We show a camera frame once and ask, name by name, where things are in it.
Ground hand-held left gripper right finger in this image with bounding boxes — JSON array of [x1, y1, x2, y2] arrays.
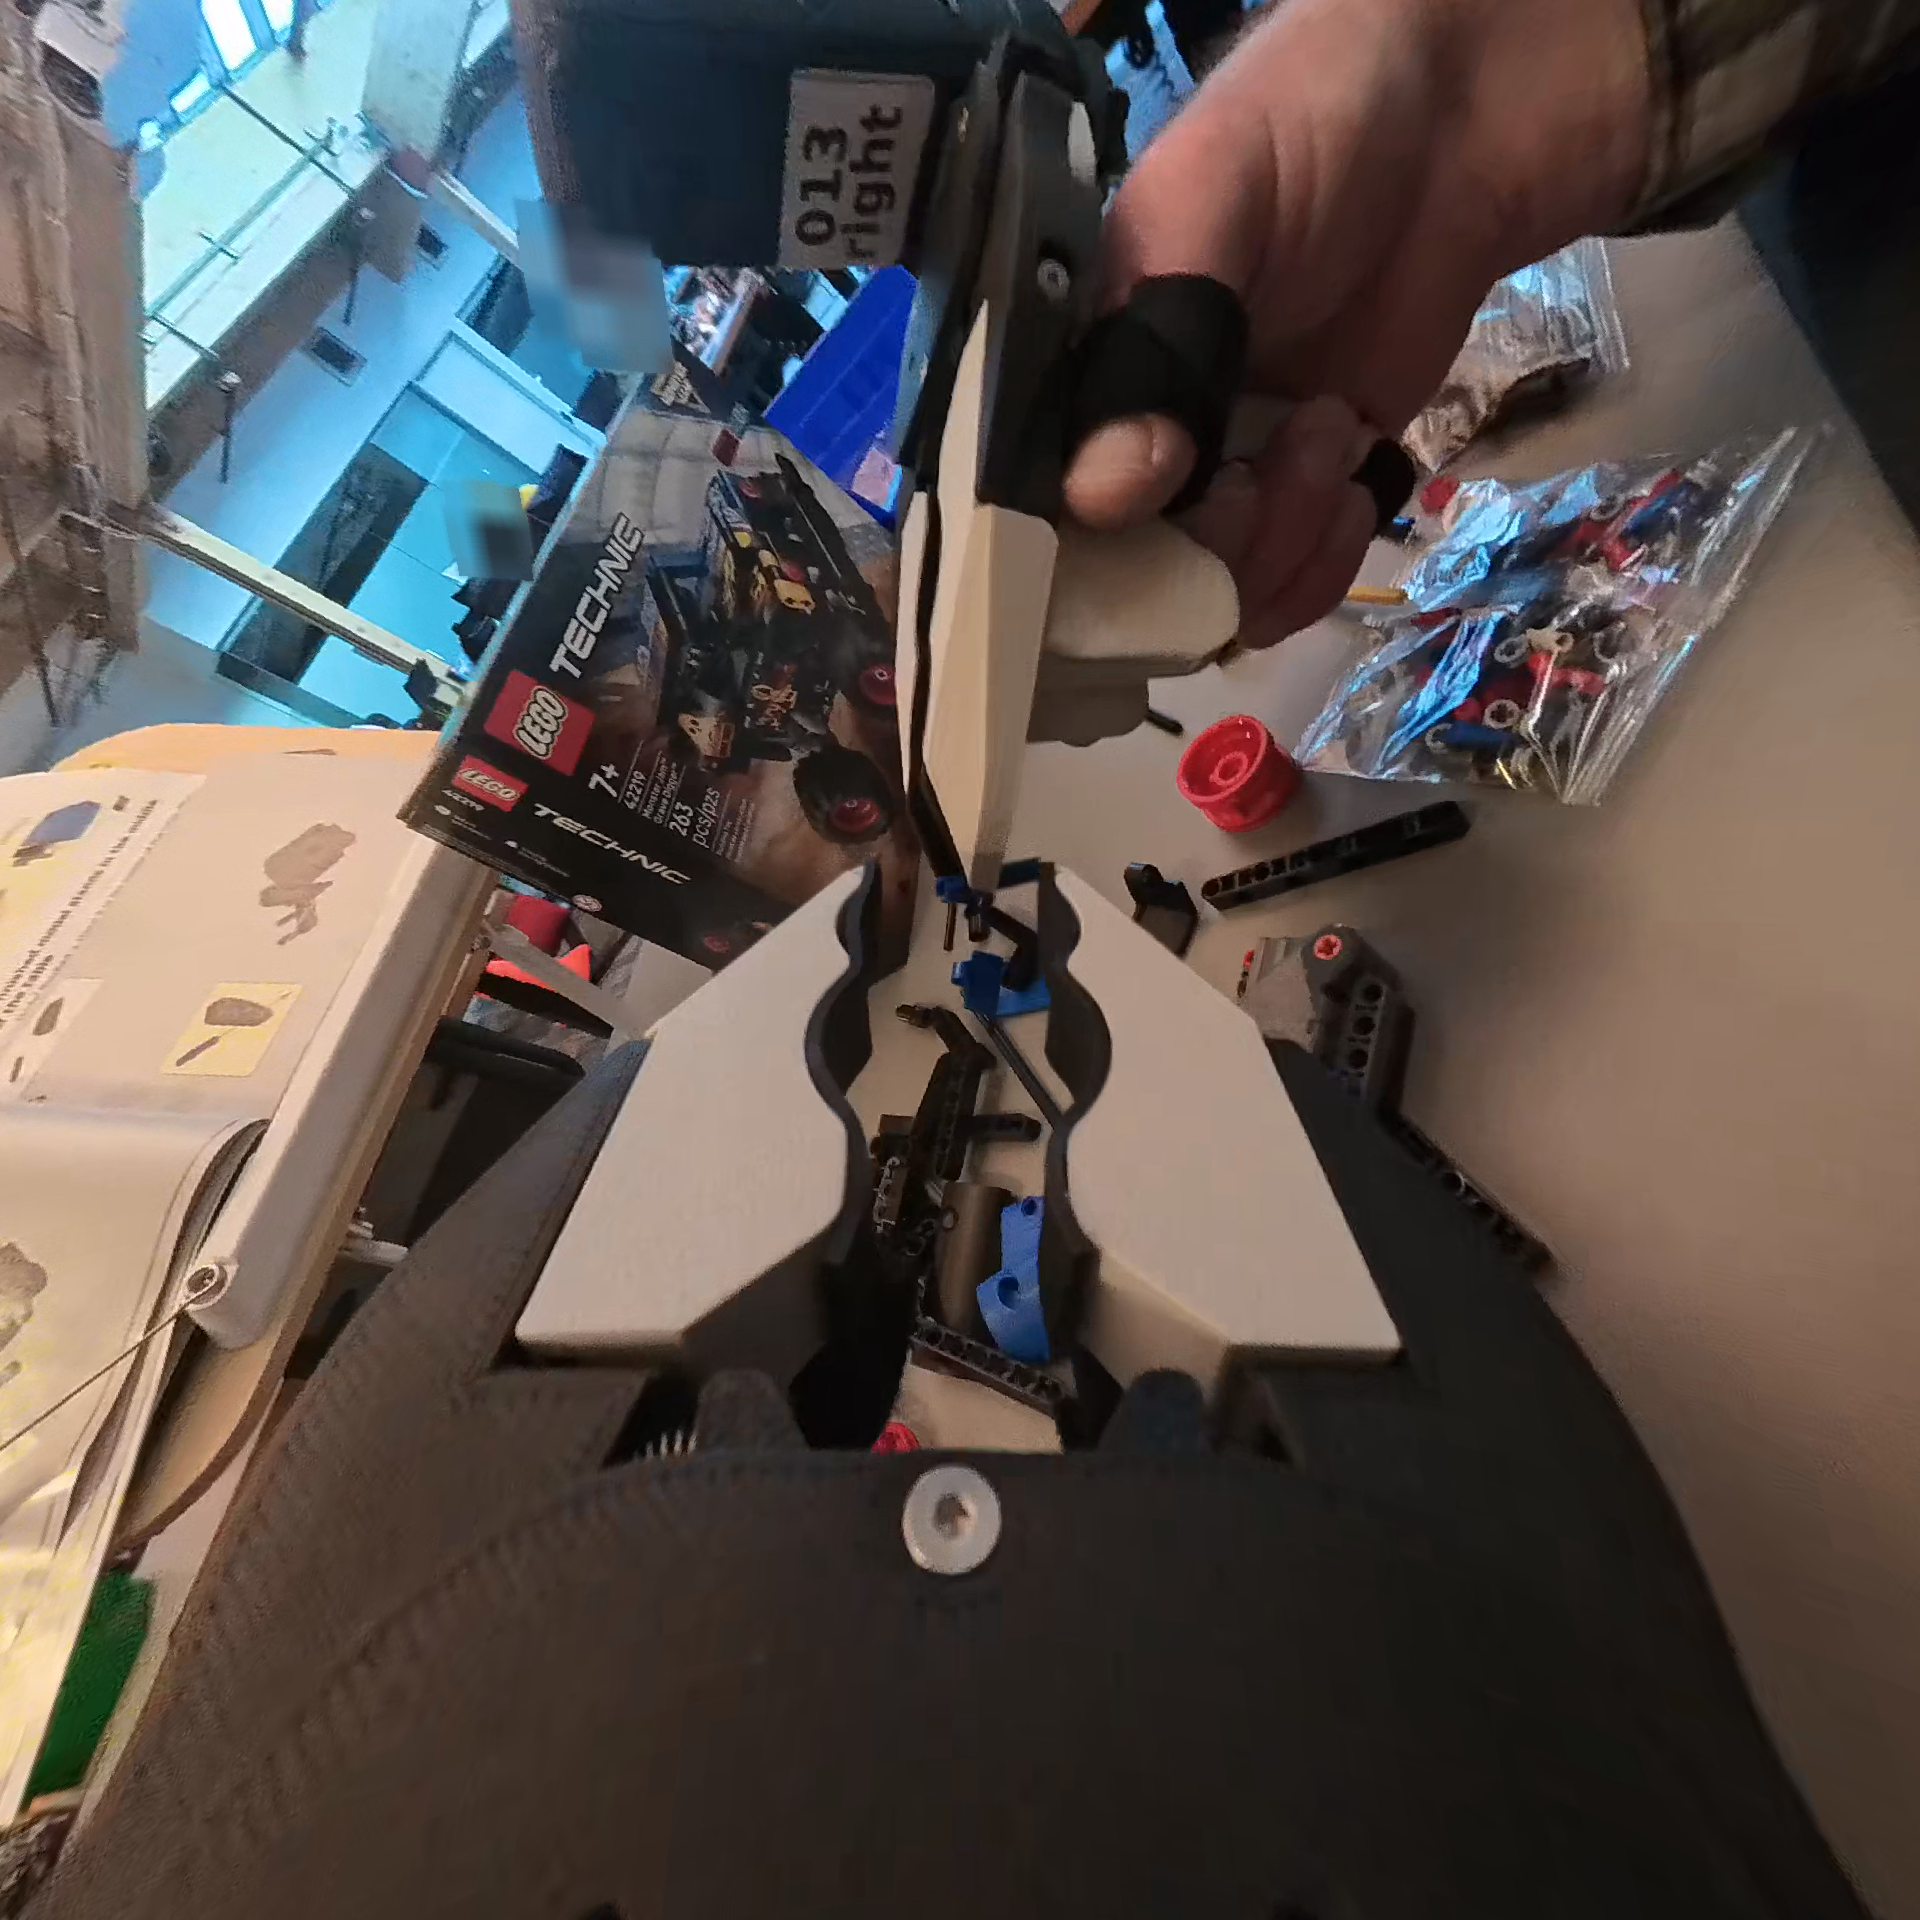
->
[[1035, 862, 1401, 1416]]

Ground black curved toy shell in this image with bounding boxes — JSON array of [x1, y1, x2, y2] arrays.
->
[[935, 1181, 1009, 1317]]

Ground clear bag of small parts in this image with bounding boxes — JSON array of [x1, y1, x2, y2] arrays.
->
[[1293, 424, 1838, 808]]

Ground black beam frame assembly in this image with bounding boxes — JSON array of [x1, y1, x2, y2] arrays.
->
[[868, 1003, 1069, 1408]]

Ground instruction booklet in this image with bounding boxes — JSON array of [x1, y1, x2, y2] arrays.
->
[[0, 748, 455, 1819]]

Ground clear plastic bag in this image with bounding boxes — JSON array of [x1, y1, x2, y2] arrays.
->
[[1401, 241, 1629, 475]]

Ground straight black beam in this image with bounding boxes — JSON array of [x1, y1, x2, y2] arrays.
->
[[1203, 805, 1470, 909]]

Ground grey toy motor block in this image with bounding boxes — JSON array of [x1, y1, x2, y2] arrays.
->
[[1238, 924, 1411, 1109]]

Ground grey desk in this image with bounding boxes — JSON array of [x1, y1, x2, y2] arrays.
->
[[841, 218, 1920, 1802]]

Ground blue plastic bin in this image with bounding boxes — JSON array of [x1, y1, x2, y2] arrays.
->
[[765, 266, 920, 503]]

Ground blue curved toy panel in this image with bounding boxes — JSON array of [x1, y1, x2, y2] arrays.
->
[[977, 1194, 1058, 1366]]

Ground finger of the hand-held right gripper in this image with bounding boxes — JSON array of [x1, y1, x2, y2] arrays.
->
[[891, 503, 969, 887], [915, 302, 1065, 890]]

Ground black rectangular panel piece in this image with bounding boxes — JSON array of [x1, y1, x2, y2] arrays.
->
[[1123, 862, 1203, 960]]

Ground printed toy set box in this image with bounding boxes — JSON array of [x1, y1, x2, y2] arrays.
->
[[399, 370, 961, 971]]

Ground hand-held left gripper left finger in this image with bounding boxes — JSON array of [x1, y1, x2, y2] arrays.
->
[[511, 862, 920, 1446]]

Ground person's right hand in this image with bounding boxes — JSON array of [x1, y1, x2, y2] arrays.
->
[[1058, 0, 1668, 653]]

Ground black bent beam blue pin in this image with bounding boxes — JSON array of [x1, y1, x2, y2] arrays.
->
[[1378, 1109, 1556, 1277]]

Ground black crank connector piece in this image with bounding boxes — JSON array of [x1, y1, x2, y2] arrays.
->
[[977, 887, 1052, 993]]

